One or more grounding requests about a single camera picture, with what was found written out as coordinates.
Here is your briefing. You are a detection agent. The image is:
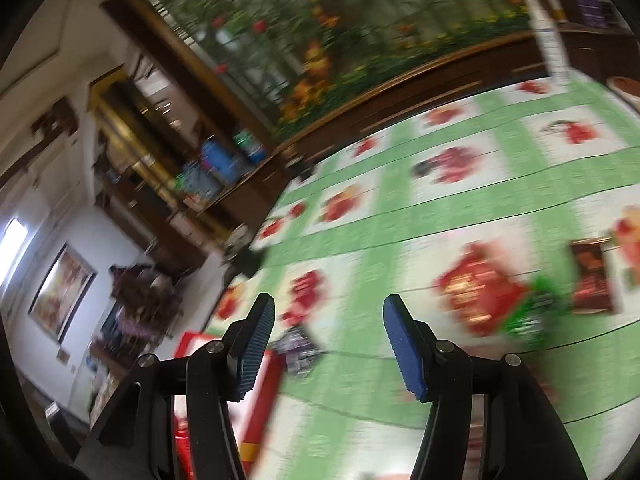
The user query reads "artificial flower glass display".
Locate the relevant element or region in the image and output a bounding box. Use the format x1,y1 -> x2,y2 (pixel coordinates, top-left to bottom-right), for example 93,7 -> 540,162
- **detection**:
115,0 -> 537,137

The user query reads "large black tin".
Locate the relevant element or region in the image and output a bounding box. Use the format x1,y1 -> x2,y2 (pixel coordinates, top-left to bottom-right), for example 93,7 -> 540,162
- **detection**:
224,245 -> 267,282

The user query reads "small black jar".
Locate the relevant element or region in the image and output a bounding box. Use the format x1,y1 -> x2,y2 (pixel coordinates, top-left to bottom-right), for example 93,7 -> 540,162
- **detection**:
294,156 -> 322,184

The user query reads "purple black snack packet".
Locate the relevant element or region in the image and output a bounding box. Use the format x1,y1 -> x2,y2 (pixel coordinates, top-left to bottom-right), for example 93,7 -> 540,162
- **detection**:
272,324 -> 322,377

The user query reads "red shallow cardboard box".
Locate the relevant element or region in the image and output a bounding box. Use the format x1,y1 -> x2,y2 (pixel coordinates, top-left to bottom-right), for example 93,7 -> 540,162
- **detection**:
171,330 -> 287,480

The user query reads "framed wall painting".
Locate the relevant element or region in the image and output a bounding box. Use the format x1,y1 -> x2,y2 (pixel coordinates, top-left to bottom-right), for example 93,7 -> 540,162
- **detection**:
27,241 -> 97,344

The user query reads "green checked fruit-print tablecloth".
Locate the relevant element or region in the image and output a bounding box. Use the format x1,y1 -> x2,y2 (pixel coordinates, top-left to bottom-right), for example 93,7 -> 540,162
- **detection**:
202,72 -> 640,480

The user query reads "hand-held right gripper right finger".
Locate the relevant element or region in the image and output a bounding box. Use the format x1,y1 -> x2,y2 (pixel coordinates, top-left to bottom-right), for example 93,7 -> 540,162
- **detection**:
384,294 -> 588,480

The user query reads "green snack packet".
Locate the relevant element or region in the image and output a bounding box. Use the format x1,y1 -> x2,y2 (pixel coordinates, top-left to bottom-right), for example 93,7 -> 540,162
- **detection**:
504,279 -> 567,347

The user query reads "dark red gold-print packet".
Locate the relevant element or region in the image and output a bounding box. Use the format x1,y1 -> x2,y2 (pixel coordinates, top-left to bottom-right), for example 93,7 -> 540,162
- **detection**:
436,244 -> 532,337

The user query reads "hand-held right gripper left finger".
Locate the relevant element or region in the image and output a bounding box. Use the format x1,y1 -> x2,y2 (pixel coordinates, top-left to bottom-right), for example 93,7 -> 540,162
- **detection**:
75,292 -> 276,480

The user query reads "white spray bottle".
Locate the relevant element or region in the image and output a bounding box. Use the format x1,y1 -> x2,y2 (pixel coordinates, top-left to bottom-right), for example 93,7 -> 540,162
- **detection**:
526,0 -> 572,86

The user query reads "blue thermos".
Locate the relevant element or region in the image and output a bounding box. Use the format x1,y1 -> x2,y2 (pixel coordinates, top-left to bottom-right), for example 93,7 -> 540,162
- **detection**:
200,139 -> 237,184

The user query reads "brown red snack packet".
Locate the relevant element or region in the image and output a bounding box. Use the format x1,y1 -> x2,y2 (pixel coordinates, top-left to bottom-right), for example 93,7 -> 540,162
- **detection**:
570,236 -> 617,315

